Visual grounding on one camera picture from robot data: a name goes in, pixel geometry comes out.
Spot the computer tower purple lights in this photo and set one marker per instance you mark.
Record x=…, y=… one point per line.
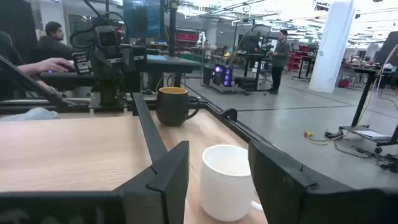
x=223, y=75

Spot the white pillar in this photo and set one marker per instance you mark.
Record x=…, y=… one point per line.
x=331, y=46

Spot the black pole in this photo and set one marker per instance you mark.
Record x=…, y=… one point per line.
x=173, y=28

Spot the grey cloth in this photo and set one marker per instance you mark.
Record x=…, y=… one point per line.
x=31, y=114

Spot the standing person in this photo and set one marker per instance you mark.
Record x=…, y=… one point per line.
x=280, y=56

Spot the dark brown mug yellow inside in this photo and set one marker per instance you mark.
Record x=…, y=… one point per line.
x=172, y=107

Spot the black standing desk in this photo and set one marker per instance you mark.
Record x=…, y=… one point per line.
x=253, y=59

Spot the red storage bins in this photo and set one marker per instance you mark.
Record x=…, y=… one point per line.
x=295, y=59

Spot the seated person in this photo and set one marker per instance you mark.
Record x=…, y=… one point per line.
x=54, y=43

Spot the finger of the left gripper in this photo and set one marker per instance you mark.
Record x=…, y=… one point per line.
x=100, y=68
x=116, y=68

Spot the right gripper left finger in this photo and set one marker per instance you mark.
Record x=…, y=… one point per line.
x=168, y=186

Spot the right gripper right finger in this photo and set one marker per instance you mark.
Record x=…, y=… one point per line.
x=276, y=186

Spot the computer monitor blue screen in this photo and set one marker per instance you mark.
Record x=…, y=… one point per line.
x=141, y=18

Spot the person's hand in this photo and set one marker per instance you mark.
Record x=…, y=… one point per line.
x=54, y=64

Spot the grey computer desk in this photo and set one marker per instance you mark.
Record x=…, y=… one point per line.
x=168, y=64

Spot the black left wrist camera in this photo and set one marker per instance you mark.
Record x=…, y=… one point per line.
x=106, y=37

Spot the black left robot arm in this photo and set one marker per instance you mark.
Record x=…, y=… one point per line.
x=109, y=93

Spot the white mug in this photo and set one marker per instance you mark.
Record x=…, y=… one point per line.
x=225, y=186

